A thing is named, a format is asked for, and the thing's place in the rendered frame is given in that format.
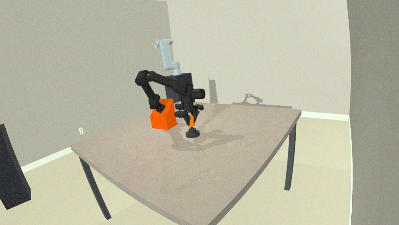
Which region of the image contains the orange knob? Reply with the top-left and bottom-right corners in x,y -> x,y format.
188,116 -> 195,127

